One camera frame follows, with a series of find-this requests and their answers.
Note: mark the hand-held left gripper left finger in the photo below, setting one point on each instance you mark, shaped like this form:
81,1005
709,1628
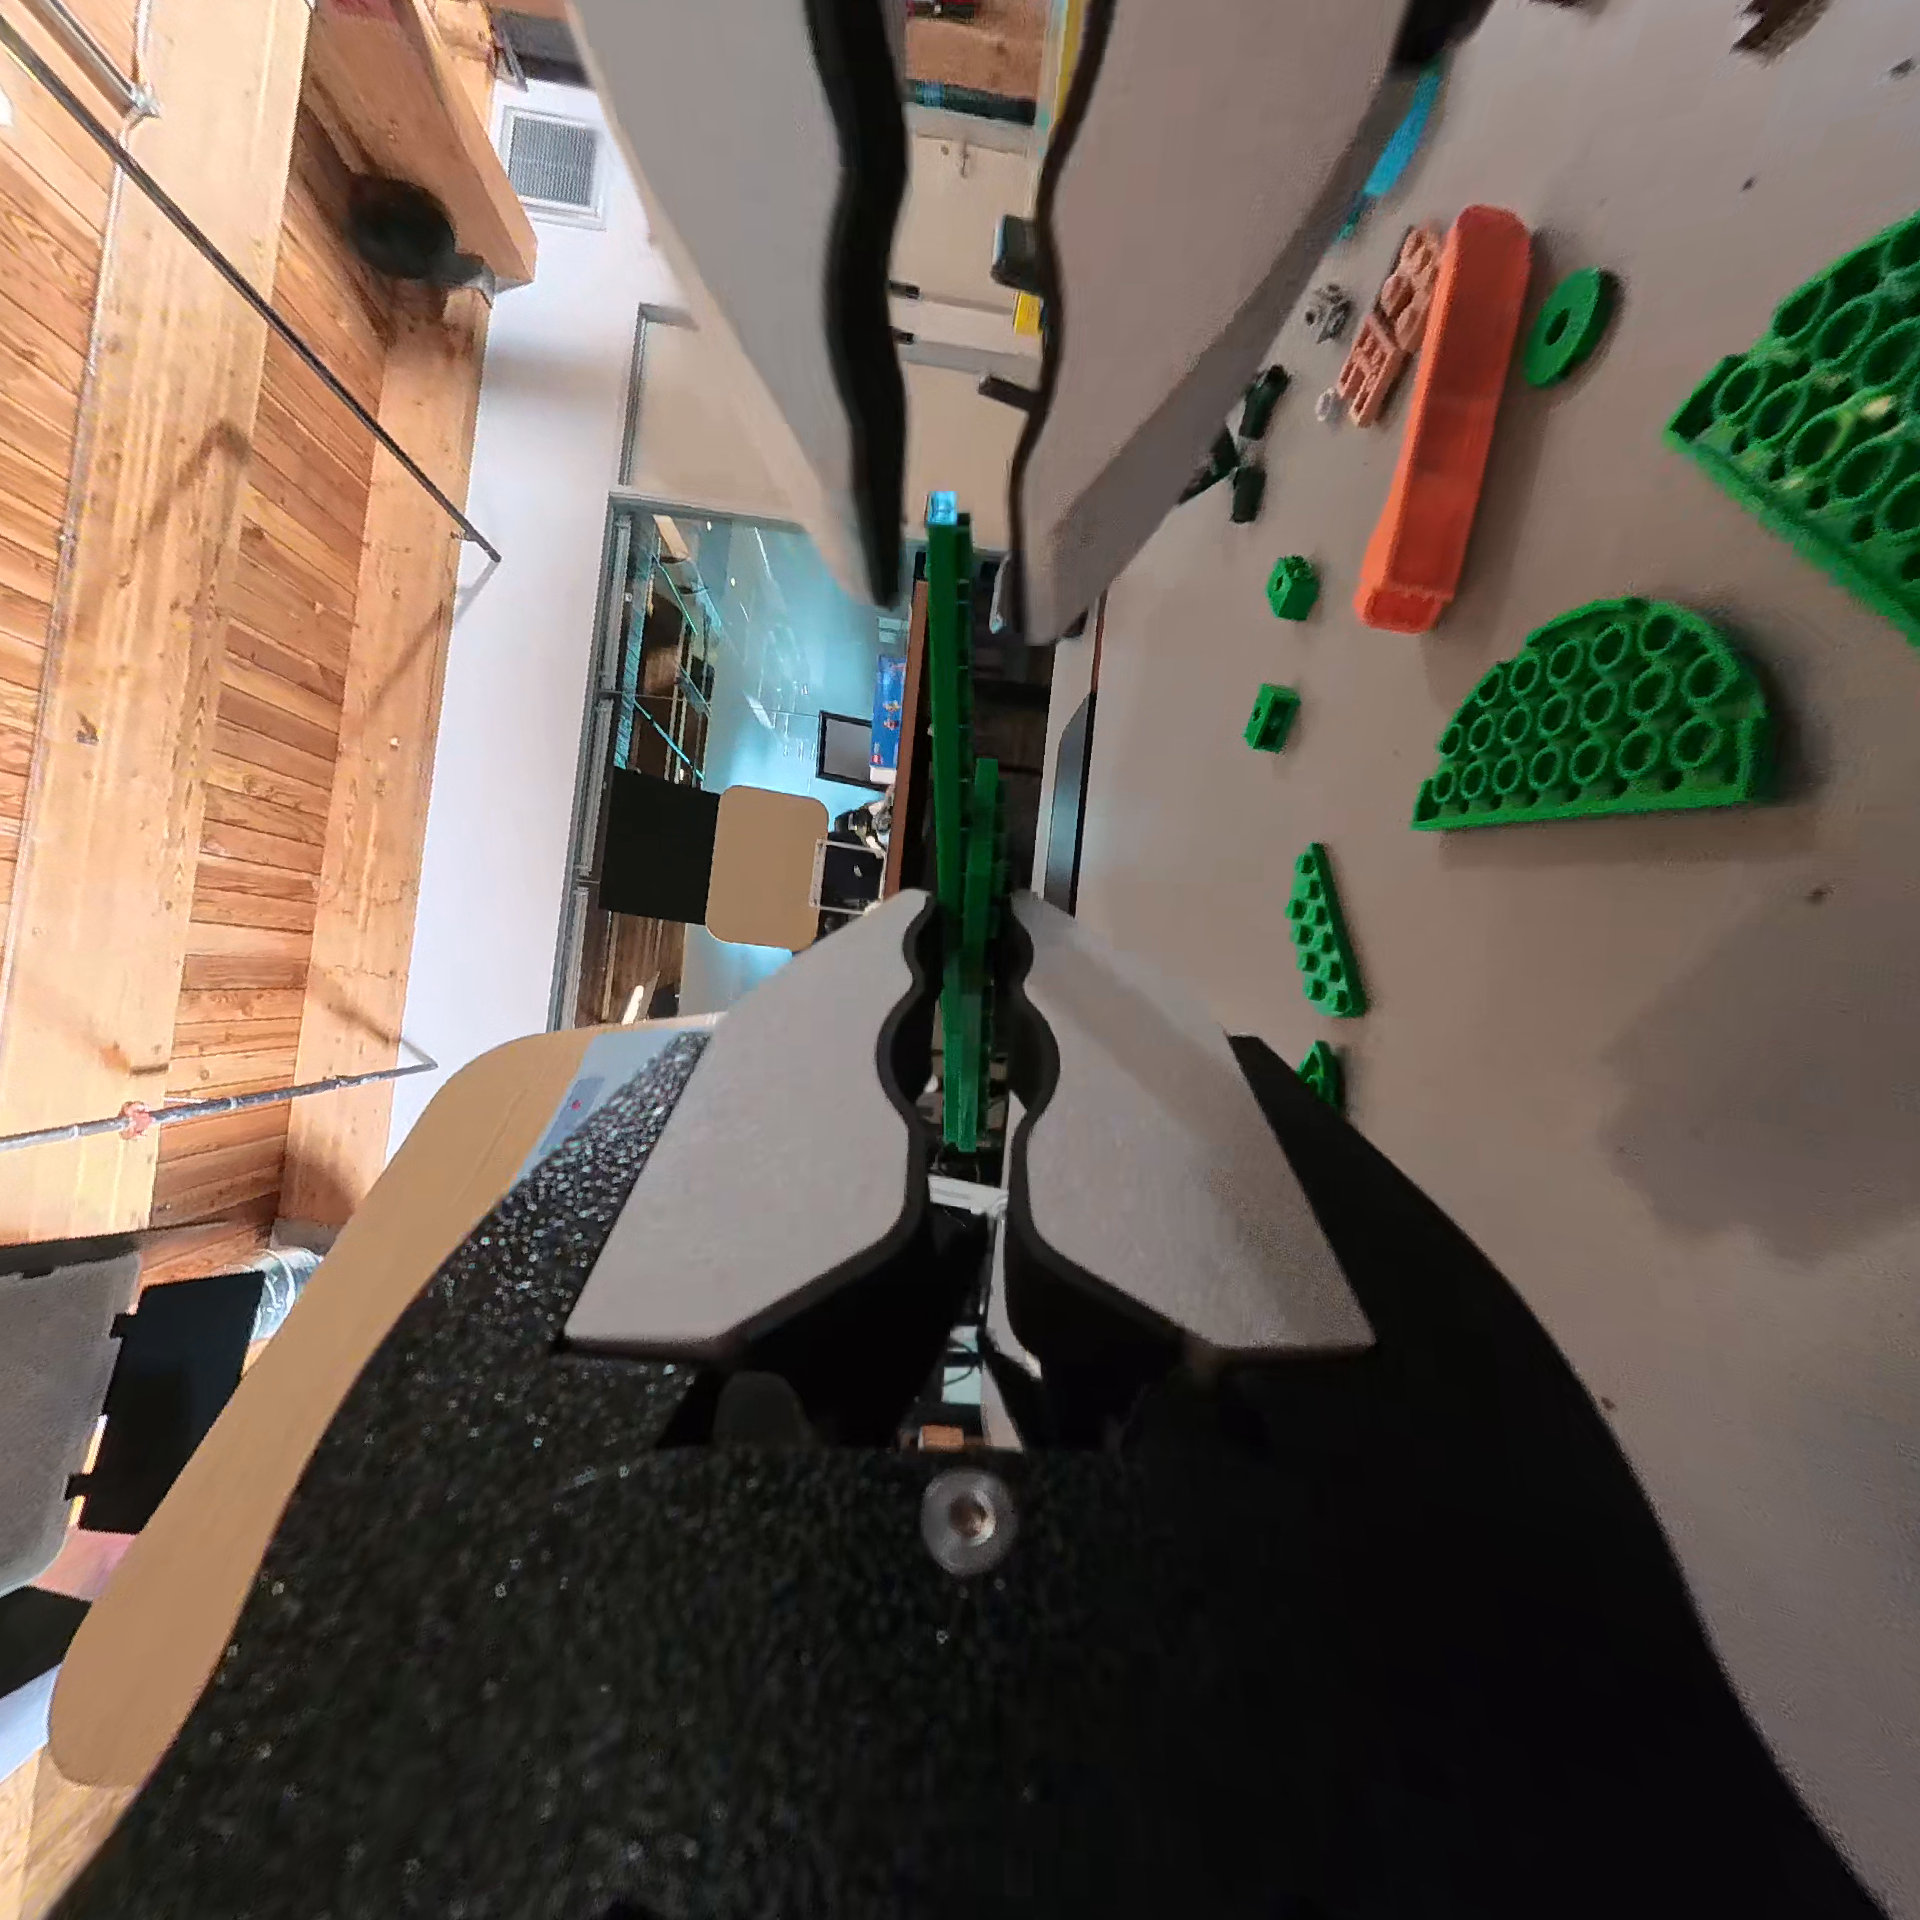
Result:
752,1187

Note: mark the small green lego piece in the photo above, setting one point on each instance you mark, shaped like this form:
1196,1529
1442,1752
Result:
1327,1076

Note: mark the teal long lego plate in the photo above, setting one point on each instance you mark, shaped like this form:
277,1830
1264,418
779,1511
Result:
1403,142

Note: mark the small grey lego piece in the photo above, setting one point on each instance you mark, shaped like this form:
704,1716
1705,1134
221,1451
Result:
1328,308

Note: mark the green lego plate assembly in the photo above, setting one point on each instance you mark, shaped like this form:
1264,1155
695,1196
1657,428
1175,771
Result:
946,751

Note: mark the green half-round lego plate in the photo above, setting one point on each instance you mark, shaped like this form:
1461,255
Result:
1603,721

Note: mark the dark green lego stem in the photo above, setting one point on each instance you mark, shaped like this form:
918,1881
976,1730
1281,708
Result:
1264,401

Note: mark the small green lego brick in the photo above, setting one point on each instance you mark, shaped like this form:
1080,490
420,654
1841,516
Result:
1293,588
1267,721

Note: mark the tan rounded panel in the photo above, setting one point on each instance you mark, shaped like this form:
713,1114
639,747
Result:
768,863

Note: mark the white wall vent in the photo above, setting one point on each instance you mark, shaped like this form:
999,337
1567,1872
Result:
550,157

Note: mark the blue lego box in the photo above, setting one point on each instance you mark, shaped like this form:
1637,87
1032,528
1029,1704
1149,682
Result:
891,703

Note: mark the thin metal conduit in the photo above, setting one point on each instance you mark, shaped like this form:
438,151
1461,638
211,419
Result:
298,337

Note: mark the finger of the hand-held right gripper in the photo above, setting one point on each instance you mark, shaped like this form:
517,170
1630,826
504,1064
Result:
720,151
1184,223

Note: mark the dark computer monitor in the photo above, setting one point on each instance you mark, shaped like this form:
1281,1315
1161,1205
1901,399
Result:
850,747

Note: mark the grey foam panel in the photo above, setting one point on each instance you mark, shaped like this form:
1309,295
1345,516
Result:
62,1395

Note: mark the salmon lego piece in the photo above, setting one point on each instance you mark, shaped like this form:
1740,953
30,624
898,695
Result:
1386,337

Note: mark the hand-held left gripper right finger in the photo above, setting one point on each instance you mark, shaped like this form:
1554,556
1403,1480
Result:
1184,1187

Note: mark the metal pipe with red band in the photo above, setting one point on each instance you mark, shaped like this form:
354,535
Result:
224,1104

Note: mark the black round ceiling fixture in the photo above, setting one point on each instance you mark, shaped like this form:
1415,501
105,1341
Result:
403,234

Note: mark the silver flexible duct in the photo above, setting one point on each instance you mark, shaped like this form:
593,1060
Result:
282,1294

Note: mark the large green half-round plate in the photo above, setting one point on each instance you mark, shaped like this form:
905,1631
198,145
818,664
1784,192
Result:
1827,435

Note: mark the dark green lego piece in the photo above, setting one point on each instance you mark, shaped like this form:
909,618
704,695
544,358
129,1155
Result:
1245,490

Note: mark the orange brick separator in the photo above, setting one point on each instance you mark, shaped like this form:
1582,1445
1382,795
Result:
1446,435

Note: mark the green lego wedge plate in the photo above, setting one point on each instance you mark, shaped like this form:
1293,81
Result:
1328,940

